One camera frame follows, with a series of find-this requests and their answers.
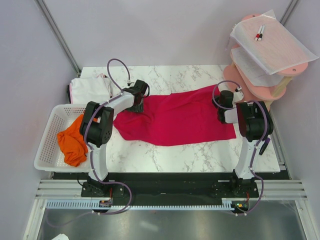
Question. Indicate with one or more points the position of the paper sheets on shelf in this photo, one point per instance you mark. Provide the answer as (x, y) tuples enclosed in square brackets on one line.
[(255, 74)]

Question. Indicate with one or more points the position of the white plastic basket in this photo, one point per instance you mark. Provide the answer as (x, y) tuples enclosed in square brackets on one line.
[(49, 156)]

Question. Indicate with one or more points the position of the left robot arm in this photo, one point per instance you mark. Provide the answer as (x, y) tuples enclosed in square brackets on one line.
[(97, 124)]

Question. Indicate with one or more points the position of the orange t shirt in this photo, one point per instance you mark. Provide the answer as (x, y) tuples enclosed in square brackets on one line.
[(72, 144)]

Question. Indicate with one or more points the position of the folded white t shirt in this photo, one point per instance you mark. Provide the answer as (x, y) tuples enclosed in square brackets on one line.
[(87, 91)]

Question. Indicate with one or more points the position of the purple highlighter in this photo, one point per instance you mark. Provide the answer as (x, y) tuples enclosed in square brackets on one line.
[(264, 146)]

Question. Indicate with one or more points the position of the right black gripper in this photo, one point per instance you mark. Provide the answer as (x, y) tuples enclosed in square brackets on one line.
[(214, 103)]

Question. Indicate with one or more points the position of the pink tiered shelf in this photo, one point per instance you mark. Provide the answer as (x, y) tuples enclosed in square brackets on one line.
[(266, 94)]

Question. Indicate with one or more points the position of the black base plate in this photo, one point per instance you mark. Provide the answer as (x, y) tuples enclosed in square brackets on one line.
[(216, 185)]

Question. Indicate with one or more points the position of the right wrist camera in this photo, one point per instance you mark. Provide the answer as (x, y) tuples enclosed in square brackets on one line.
[(238, 96)]

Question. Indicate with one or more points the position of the white cable duct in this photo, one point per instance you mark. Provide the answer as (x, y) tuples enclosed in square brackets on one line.
[(99, 204)]

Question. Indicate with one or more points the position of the black capped marker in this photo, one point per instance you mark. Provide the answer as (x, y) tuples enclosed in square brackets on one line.
[(261, 35)]

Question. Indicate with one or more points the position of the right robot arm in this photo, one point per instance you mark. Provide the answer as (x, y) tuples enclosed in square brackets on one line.
[(254, 124)]

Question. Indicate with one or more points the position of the white foam sheet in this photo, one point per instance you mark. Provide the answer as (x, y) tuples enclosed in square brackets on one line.
[(278, 50)]

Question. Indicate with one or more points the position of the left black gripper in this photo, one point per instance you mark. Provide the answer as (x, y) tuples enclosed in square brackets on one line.
[(137, 109)]

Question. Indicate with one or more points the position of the red capped marker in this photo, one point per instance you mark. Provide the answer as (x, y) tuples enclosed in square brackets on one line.
[(258, 33)]

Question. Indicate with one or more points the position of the magenta t shirt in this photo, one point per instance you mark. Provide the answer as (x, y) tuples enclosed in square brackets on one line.
[(176, 119)]

